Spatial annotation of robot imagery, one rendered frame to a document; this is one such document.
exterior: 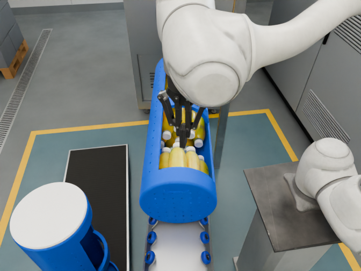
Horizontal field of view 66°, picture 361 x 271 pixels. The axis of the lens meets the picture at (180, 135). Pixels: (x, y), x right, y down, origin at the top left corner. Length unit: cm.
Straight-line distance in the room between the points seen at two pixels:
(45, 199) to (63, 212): 10
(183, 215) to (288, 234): 39
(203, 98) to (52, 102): 321
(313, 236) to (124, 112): 242
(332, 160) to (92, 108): 268
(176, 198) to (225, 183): 149
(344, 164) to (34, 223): 110
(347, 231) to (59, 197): 101
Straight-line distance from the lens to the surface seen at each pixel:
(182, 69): 37
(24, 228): 120
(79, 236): 116
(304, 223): 118
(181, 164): 102
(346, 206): 96
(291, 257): 144
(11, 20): 453
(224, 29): 40
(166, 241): 116
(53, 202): 121
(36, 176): 278
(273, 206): 119
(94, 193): 229
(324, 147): 105
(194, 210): 107
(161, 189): 96
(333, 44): 262
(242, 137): 285
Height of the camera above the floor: 198
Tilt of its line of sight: 45 degrees down
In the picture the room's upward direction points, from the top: straight up
